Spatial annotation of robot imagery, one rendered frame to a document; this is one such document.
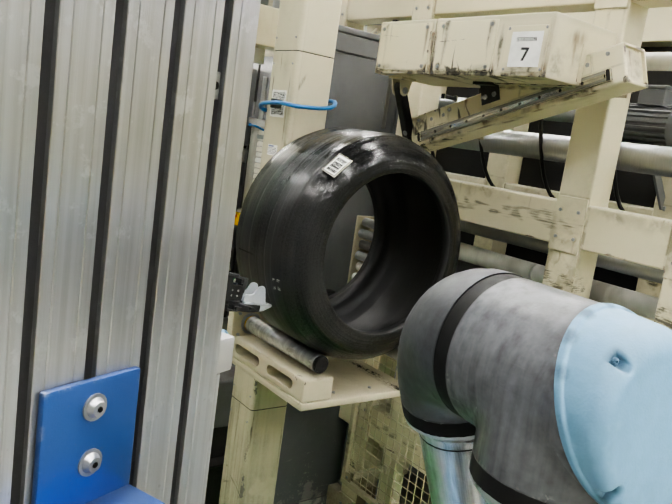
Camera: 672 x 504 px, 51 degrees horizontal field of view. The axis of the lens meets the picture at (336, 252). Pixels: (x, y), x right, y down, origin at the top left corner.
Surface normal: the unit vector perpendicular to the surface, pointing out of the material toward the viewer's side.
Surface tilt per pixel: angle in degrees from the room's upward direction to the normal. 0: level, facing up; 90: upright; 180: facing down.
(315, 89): 90
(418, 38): 90
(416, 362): 107
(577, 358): 56
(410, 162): 79
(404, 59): 90
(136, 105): 90
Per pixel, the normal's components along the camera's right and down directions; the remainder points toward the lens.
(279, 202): -0.69, -0.36
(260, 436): 0.59, 0.22
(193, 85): 0.84, 0.21
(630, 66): 0.61, -0.10
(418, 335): -0.91, -0.18
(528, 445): -0.68, 0.09
